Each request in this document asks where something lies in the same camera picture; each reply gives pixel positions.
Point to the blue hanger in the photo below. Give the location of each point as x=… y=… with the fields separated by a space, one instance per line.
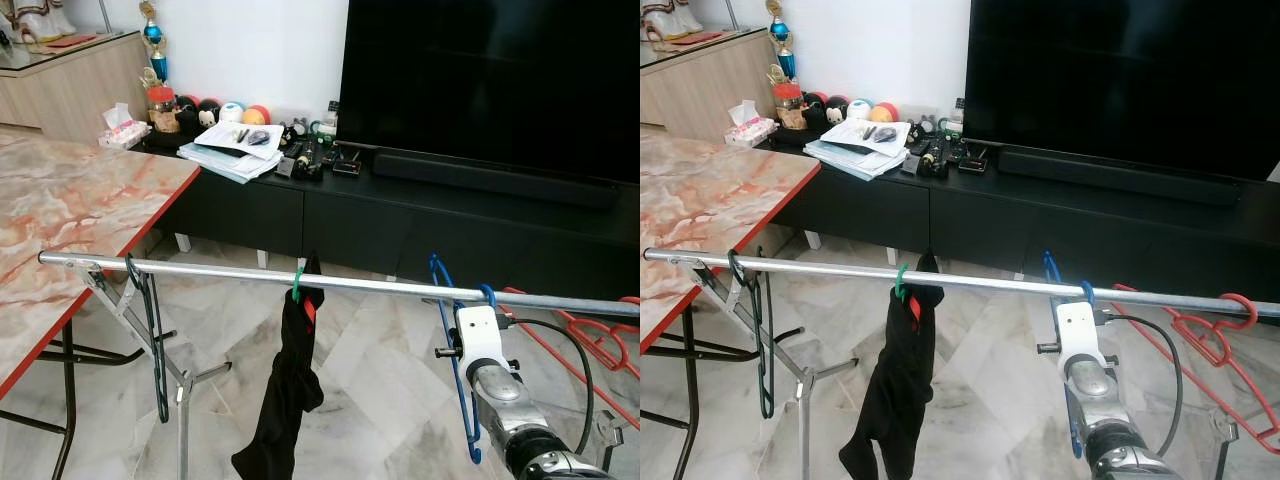
x=436 y=268
x=1050 y=265

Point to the red hanger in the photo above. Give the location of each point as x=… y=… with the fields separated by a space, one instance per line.
x=1200 y=330
x=585 y=330

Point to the dark green hanger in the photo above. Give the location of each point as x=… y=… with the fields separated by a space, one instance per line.
x=766 y=395
x=161 y=400

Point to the metal clothes rack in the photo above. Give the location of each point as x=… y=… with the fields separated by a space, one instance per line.
x=250 y=276
x=1000 y=285

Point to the black television console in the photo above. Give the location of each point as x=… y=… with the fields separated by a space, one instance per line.
x=1050 y=230
x=400 y=230

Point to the black soundbar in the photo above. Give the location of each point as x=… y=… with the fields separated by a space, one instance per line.
x=1120 y=177
x=490 y=180

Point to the small black red box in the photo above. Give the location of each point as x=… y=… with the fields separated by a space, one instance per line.
x=347 y=165
x=973 y=160

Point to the black remote holder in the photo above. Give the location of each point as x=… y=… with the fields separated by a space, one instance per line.
x=305 y=165
x=932 y=160

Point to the small green white bottle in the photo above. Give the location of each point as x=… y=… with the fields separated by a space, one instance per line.
x=325 y=125
x=952 y=122

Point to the dark oval pouch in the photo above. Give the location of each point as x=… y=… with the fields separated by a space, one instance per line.
x=258 y=137
x=885 y=133

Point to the black flat television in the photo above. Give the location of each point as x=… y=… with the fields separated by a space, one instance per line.
x=490 y=80
x=1120 y=80

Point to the white paper stack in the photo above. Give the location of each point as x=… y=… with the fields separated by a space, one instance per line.
x=225 y=155
x=850 y=150

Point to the orange plush ball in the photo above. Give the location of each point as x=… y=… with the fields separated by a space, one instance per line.
x=258 y=114
x=886 y=110

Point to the marble top folding table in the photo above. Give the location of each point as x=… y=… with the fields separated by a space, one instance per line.
x=70 y=210
x=710 y=200

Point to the white teal plush ball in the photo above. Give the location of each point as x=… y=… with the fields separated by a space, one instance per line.
x=232 y=110
x=860 y=108

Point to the black plush ball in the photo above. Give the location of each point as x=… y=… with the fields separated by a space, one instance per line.
x=837 y=105
x=208 y=108

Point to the red lid jar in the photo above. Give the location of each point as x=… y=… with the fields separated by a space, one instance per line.
x=790 y=105
x=162 y=110

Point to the light wooden sideboard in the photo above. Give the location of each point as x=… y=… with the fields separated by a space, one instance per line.
x=700 y=90
x=70 y=95

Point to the tissue box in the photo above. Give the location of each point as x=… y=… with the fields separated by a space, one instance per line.
x=125 y=130
x=752 y=128

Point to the flat red book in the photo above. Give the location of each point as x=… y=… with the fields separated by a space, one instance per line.
x=70 y=42
x=698 y=38

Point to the white figurine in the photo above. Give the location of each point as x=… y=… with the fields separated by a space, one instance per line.
x=668 y=15
x=40 y=18

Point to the blue gold trophy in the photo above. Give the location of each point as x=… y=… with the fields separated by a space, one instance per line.
x=780 y=30
x=153 y=35

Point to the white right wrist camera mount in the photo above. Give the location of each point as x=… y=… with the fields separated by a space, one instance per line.
x=480 y=335
x=1078 y=330

